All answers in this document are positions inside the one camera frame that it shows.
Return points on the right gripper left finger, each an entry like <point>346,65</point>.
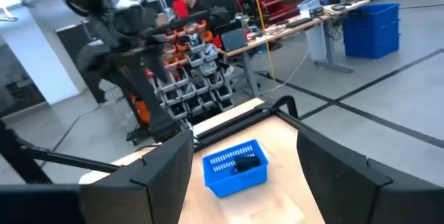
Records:
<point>159,189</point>

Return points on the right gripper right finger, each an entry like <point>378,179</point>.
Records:
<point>347,193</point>

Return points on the blue plastic basket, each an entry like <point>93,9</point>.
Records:
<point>229,186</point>

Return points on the black small digital display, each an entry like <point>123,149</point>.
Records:
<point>247,163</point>

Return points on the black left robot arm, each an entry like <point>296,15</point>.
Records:
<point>138,78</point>

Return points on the orange machine base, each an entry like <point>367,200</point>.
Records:
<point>142,113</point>

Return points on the storage bin rack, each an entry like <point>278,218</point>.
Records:
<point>201,78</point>

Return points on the white waste bin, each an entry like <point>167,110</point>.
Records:
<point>316,43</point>

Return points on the blue stacked crates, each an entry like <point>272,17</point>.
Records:
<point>371,33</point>

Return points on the dark laptop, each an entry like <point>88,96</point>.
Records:
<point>234,40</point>

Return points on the wooden desk grey legs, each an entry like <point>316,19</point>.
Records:
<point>277,33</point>

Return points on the white building column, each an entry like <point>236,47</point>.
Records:
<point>38,61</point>

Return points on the red chair back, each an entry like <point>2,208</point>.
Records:
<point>180,9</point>

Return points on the clear plastic box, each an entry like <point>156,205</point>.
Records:
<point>309,2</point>

